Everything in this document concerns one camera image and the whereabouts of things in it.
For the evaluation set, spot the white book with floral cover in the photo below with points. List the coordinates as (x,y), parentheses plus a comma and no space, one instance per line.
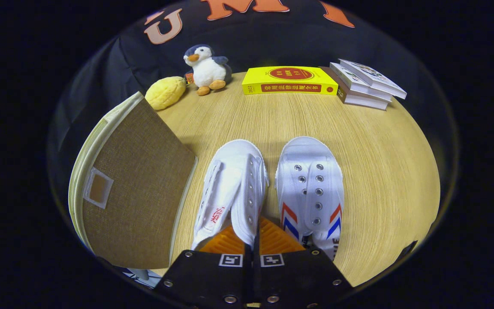
(375,77)

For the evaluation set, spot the yellow plush ball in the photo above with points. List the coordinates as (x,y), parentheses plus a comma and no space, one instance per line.
(165,92)

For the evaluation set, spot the yellow book with red label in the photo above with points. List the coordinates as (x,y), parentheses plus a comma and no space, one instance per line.
(290,81)

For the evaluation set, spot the brown fabric storage box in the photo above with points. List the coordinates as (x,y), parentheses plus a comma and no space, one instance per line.
(144,184)

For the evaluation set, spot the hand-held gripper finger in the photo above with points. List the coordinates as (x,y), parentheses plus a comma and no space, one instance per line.
(259,279)
(249,279)

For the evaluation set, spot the white shoe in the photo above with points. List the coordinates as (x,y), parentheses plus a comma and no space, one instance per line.
(309,159)
(238,171)

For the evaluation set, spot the penguin plush toy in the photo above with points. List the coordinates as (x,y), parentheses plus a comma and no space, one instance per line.
(208,68)

